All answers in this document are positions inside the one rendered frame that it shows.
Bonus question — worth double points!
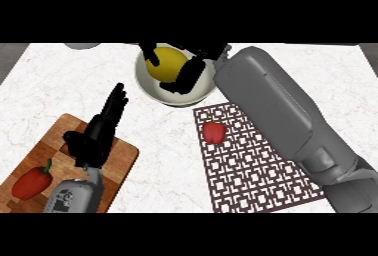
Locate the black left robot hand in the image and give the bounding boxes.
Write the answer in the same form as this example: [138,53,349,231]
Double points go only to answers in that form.
[62,82,130,169]

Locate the yellow lemon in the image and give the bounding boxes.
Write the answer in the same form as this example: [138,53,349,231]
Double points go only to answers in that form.
[145,46,192,84]

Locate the white bowl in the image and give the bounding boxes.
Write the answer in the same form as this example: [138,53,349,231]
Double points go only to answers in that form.
[135,43,219,108]

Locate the brown patterned placemat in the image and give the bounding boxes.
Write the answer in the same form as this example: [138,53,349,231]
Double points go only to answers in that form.
[192,102,327,214]

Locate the wooden cutting board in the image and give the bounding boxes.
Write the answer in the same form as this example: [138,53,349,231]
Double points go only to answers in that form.
[0,113,141,214]

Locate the red bell pepper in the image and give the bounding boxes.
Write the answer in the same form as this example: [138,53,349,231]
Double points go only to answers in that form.
[11,158,55,201]

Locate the small red fruit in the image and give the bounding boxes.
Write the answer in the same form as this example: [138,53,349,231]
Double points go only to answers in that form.
[203,121,228,145]

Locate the grey round object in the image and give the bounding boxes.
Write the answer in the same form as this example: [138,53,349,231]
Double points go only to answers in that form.
[62,43,104,51]

